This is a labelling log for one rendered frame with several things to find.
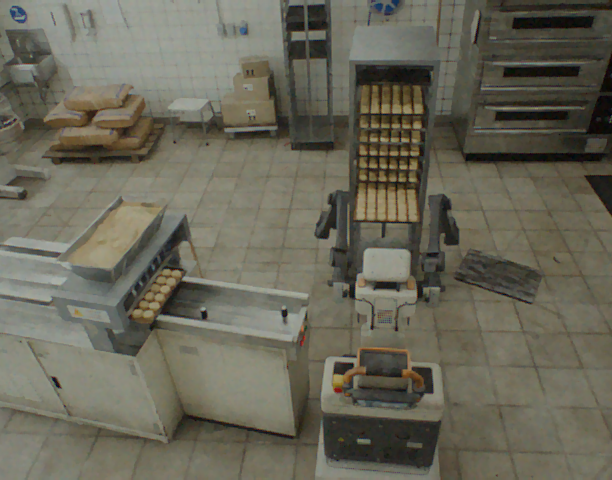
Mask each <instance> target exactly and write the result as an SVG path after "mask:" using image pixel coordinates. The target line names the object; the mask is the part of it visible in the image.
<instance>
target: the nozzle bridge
mask: <svg viewBox="0 0 612 480"><path fill-rule="evenodd" d="M190 238H191V233H190V228H189V224H188V220H187V215H186V213H177V212H167V211H165V213H164V216H163V219H162V222H161V224H160V226H159V227H158V229H157V231H156V232H155V233H154V234H153V236H152V237H151V238H150V239H149V241H148V242H147V243H146V244H145V246H144V247H143V248H142V249H140V251H139V252H138V253H137V254H136V257H135V258H134V259H133V260H132V261H131V263H130V264H129V265H128V266H127V268H126V269H125V270H124V271H123V273H122V274H121V275H120V276H119V278H118V279H117V280H116V281H115V283H111V282H103V281H97V280H90V279H84V278H82V277H81V276H79V275H78V274H75V273H73V272H72V273H71V274H70V275H69V276H68V277H67V278H66V279H65V280H64V281H63V282H62V283H61V286H60V287H59V288H58V289H57V290H56V291H55V292H54V293H53V294H52V295H51V298H52V300H53V302H54V304H55V306H56V308H57V310H58V312H59V315H60V317H61V319H62V320H63V321H67V322H73V323H80V324H83V326H84V328H85V330H86V333H87V335H88V337H89V339H90V341H91V344H92V346H93V349H94V350H99V351H104V352H111V353H117V351H118V350H119V348H120V346H119V344H118V340H117V338H116V336H115V333H114V331H113V329H117V330H123V331H125V330H126V329H127V328H128V326H129V325H130V321H129V319H128V316H129V315H130V313H131V311H132V310H133V308H134V307H135V305H136V304H137V303H138V301H139V300H141V299H142V297H143V296H144V294H145V293H146V292H147V290H148V289H149V287H150V286H151V285H152V282H153V281H154V279H155V278H156V277H157V275H158V274H159V272H160V271H161V270H162V268H163V267H164V266H165V264H166V263H167V261H168V262H172V263H179V262H180V260H181V257H180V252H179V248H178V246H179V245H180V244H181V242H182V241H186V242H188V241H189V239H190ZM167 242H169V246H171V248H169V249H168V243H167ZM163 247H164V248H165V249H168V250H165V252H166V254H165V255H164V257H163V255H162V253H161V250H162V248H163ZM158 254H159V257H163V258H161V259H160V263H159V264H158V265H157V266H154V267H155V270H153V272H152V273H151V274H149V278H147V280H146V278H145V275H144V273H145V272H146V270H148V272H151V271H152V270H151V268H150V265H151V264H152V262H153V264H157V262H156V257H157V255H158ZM139 278H142V280H146V281H145V282H143V287H140V290H138V291H136V295H135V296H133V295H132V293H131V290H132V289H133V287H134V288H135V289H139V287H138V284H137V281H138V280H139Z"/></svg>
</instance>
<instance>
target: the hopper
mask: <svg viewBox="0 0 612 480"><path fill-rule="evenodd" d="M170 200H171V199H167V198H158V197H148V196H138V195H129V194H120V195H119V196H118V197H117V198H116V200H115V201H114V202H113V203H112V204H111V205H110V206H108V207H107V208H106V209H105V210H104V211H103V212H102V213H101V214H100V215H99V216H98V217H97V218H96V219H95V220H94V221H93V222H92V223H91V224H90V225H89V226H88V228H87V229H86V230H85V231H84V232H83V233H82V234H81V235H80V236H79V237H78V238H76V239H75V240H74V241H73V242H72V243H71V244H70V245H69V246H68V247H67V248H66V249H65V250H64V251H63V252H62V254H61V256H60V257H59V258H58V259H57V260H56V261H55V262H56V263H59V264H60V265H62V266H63V267H65V268H67V269H68V270H70V271H72V272H73V273H75V274H78V275H79V276H81V277H82V278H84V279H90V280H97V281H103V282H111V283H115V281H116V280H117V279H118V278H119V276H120V275H121V274H122V273H123V271H124V270H125V269H126V268H127V266H128V265H129V264H130V263H131V261H132V260H133V259H134V258H135V257H136V254H137V253H138V252H139V251H140V249H142V248H143V247H144V246H145V244H146V243H147V242H148V241H149V239H150V238H151V237H152V236H153V234H154V233H155V232H156V231H157V229H158V227H159V226H160V224H161V222H162V219H163V216H164V213H165V211H166V208H167V206H168V203H170ZM125 204H137V205H141V206H143V207H147V208H150V207H151V208H158V209H161V208H162V209H161V210H160V211H159V212H158V214H157V215H156V216H155V217H154V218H153V220H152V221H151V222H150V223H149V224H148V226H147V227H146V229H145V230H144V231H143V233H142V234H140V235H139V236H138V237H137V238H136V240H135V241H134V242H133V243H132V244H131V246H130V247H129V248H128V249H127V250H126V252H125V253H124V254H123V255H122V257H121V259H120V260H119V261H118V262H117V263H116V264H115V266H114V267H113V268H112V269H111V268H103V267H96V266H89V265H82V264H73V263H72V262H73V259H74V258H75V257H78V256H79V254H80V253H81V252H82V251H83V249H84V248H85V246H86V244H88V243H89V241H90V240H92V238H94V237H95V236H96V235H97V234H98V233H99V232H100V231H101V230H103V228H104V225H105V224H106V223H107V222H108V220H110V219H112V218H113V215H114V214H115V212H116V211H117V209H120V208H121V207H122V206H123V205H125ZM96 230H97V231H96ZM89 233H90V234H89ZM88 240H89V241H88ZM79 245H80V246H79Z"/></svg>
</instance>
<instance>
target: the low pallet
mask: <svg viewBox="0 0 612 480"><path fill-rule="evenodd" d="M153 125H154V127H153V128H152V130H151V132H150V134H149V136H148V138H147V139H146V141H145V144H144V145H143V147H141V148H138V149H130V150H111V149H108V148H104V147H103V146H102V145H92V146H91V147H90V148H89V149H84V150H76V151H60V150H56V149H50V148H49V150H47V151H46V152H45V153H44V154H43V155H42V158H50V157H52V160H53V163H54V165H57V164H61V163H62V162H63V161H64V160H65V159H66V157H91V160H92V163H93V164H99V163H100V162H101V161H102V159H103V158H104V157H109V156H131V159H132V163H140V162H141V160H142V159H143V157H144V156H145V155H148V154H149V152H150V150H151V149H150V148H152V147H153V145H154V142H152V141H156V139H157V138H158V135H157V134H160V133H161V130H162V129H163V128H164V126H166V123H156V124H153ZM91 149H94V150H91Z"/></svg>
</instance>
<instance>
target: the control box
mask: <svg viewBox="0 0 612 480"><path fill-rule="evenodd" d="M306 315H307V320H306ZM303 325H304V328H303V331H301V326H303ZM306 325H307V326H308V327H309V323H308V308H307V307H301V308H300V312H299V315H298V317H297V320H296V323H295V326H294V328H293V331H292V334H291V335H293V334H294V335H295V339H294V347H293V349H291V348H290V355H291V360H295V361H296V360H297V358H298V355H299V352H300V349H301V347H303V345H301V346H299V341H300V340H301V341H303V344H304V340H305V339H304V338H305V337H306V333H307V331H305V326H306ZM304 336H305V337H304ZM298 338H299V341H298V344H297V339H298Z"/></svg>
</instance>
